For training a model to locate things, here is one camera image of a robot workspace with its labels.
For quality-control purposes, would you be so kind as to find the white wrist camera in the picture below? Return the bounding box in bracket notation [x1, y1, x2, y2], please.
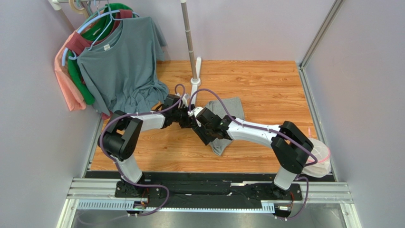
[187, 107, 203, 119]
[178, 93, 190, 108]

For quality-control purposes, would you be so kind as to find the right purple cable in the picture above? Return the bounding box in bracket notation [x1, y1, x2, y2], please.
[188, 88, 318, 220]

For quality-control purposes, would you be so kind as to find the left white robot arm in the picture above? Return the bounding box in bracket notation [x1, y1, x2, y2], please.
[97, 94, 197, 186]

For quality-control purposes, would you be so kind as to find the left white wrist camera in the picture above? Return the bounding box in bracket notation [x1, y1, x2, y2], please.
[178, 93, 190, 108]

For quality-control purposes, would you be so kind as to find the grey-blue t-shirt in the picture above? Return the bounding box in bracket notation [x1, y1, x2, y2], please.
[77, 17, 169, 115]

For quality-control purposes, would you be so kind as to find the white clothes rack stand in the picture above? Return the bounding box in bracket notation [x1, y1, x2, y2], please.
[180, 0, 202, 105]

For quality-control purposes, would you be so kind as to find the aluminium frame post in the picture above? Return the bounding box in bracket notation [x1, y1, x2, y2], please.
[299, 0, 345, 69]

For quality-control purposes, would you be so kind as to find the purple cable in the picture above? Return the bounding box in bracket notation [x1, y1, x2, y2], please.
[188, 88, 318, 220]
[98, 84, 187, 217]

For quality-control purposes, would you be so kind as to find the grey cloth napkin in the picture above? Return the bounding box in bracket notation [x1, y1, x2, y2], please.
[205, 97, 245, 156]

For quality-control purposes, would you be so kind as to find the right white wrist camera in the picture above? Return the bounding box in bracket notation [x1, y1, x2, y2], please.
[187, 107, 203, 119]

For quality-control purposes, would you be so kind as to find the pink t-shirt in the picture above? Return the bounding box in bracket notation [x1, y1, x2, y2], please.
[54, 34, 87, 111]

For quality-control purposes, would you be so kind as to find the light blue hanger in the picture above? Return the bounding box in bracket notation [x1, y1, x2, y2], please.
[61, 4, 140, 66]

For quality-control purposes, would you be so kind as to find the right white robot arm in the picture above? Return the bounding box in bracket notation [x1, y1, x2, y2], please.
[188, 107, 317, 190]

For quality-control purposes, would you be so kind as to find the maroon t-shirt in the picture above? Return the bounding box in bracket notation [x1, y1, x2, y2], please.
[67, 9, 135, 57]

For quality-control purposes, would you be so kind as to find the green t-shirt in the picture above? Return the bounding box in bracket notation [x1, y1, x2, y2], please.
[66, 3, 133, 105]

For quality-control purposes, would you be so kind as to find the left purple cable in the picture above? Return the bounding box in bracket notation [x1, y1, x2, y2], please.
[98, 84, 187, 217]

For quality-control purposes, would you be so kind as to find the white mesh laundry basket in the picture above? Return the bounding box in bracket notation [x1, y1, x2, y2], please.
[302, 127, 331, 178]

